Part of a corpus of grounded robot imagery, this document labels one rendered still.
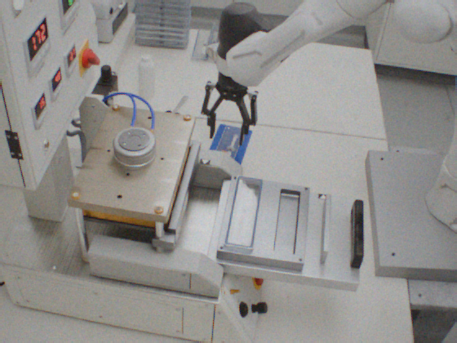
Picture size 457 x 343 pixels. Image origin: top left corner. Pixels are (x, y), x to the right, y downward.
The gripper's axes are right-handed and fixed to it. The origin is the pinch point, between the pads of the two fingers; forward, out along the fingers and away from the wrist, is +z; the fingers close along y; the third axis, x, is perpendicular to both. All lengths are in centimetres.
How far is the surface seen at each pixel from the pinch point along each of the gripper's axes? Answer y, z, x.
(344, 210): 32.6, -14.7, -32.5
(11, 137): -22, -44, -62
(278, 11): -14, 71, 199
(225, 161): 5.7, -17.0, -28.7
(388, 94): 59, 83, 154
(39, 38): -20, -57, -52
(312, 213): 26.0, -14.6, -35.4
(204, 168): 1.8, -16.3, -31.6
